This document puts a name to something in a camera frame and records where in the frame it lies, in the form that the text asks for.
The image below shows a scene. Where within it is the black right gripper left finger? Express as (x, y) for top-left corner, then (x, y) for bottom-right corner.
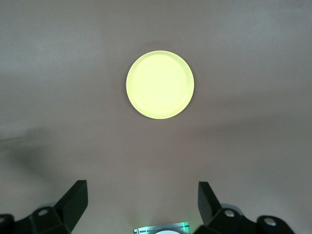
(0, 179), (88, 234)

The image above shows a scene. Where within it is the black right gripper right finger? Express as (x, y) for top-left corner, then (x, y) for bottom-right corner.
(197, 181), (294, 234)

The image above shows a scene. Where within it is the yellow plate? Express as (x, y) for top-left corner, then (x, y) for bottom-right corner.
(125, 50), (195, 120)

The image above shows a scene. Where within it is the brown table cover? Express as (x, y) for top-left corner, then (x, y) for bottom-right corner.
(0, 0), (312, 234)

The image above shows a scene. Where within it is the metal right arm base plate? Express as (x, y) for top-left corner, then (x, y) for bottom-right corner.
(133, 221), (191, 234)

